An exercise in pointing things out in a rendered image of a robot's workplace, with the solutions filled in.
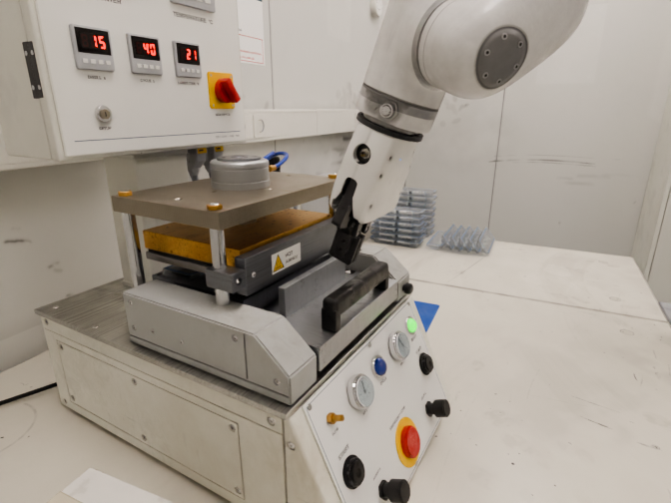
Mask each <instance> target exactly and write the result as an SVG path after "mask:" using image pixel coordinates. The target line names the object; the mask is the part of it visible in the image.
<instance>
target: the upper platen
mask: <svg viewBox="0 0 671 503"><path fill-rule="evenodd" d="M331 217H332V215H331V214H325V213H317V212H310V211H303V210H295V209H286V210H283V211H279V212H276V213H273V214H270V215H267V216H264V217H261V218H258V219H255V220H252V221H249V222H246V223H242V224H239V225H236V226H233V227H230V228H227V229H225V241H226V253H227V265H230V266H235V257H236V256H238V255H241V254H243V253H246V252H249V251H252V250H254V249H257V248H259V247H262V246H264V245H266V244H269V243H271V242H274V241H276V240H279V239H281V238H283V237H286V236H288V235H291V234H293V233H296V232H298V231H300V230H303V229H305V228H308V227H310V226H313V225H315V224H318V223H320V222H322V221H325V220H327V219H330V218H331ZM143 235H144V242H145V248H146V249H149V250H148V251H146V257H147V258H148V259H152V260H156V261H160V262H164V263H168V264H172V265H176V266H179V267H183V268H187V269H191V270H195V271H199V272H203V273H206V272H205V269H206V268H208V267H210V266H212V265H213V263H212V253H211V243H210V232H209V229H207V228H201V227H196V226H190V225H185V224H179V223H169V224H165V225H162V226H158V227H154V228H150V229H147V230H143Z"/></svg>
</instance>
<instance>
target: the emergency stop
mask: <svg viewBox="0 0 671 503"><path fill-rule="evenodd" d="M400 444H401V449H402V452H403V454H404V455H405V457H407V458H415V457H416V456H417V455H418V453H419V450H420V438H419V434H418V432H417V430H416V429H415V428H414V427H413V426H412V425H406V426H404V427H403V429H402V431H401V435H400Z"/></svg>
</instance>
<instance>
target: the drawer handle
mask: <svg viewBox="0 0 671 503"><path fill-rule="evenodd" d="M388 277H389V270H388V263H387V262H385V261H377V262H375V263H374V264H372V265H371V266H369V267H368V268H367V269H365V270H364V271H362V272H361V273H359V274H358V275H356V276H355V277H354V278H352V279H351V280H349V281H348V282H346V283H345V284H344V285H342V286H341V287H339V288H338V289H336V290H335V291H334V292H332V293H331V294H329V295H328V296H326V297H325V298H324V300H323V308H322V329H324V330H328V331H331V332H338V331H339V330H340V316H341V315H342V314H343V313H344V312H345V311H346V310H348V309H349V308H350V307H351V306H353V305H354V304H355V303H356V302H358V301H359V300H360V299H361V298H363V297H364V296H365V295H366V294H367V293H369V292H370V291H371V290H372V289H374V288H378V289H383V290H386V289H388Z"/></svg>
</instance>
